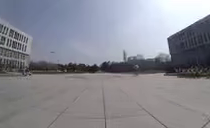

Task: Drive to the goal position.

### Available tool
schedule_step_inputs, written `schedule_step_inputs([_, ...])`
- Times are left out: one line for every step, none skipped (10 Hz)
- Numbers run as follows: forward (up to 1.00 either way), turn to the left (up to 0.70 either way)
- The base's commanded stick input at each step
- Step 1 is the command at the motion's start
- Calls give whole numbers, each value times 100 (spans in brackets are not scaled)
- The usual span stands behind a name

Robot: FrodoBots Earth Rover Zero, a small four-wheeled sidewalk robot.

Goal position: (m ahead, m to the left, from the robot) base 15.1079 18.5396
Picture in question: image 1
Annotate row of trees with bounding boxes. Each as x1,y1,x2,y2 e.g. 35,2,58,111
28,60,176,74

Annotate distant pale buildings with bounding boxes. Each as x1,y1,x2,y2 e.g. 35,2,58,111
122,49,172,64

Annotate row of parked bicycles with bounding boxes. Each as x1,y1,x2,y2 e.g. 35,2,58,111
172,64,210,79

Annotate dark grey building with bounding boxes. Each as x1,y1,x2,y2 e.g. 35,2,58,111
166,9,210,68

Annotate white building with windows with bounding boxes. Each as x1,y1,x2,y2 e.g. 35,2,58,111
0,15,34,72

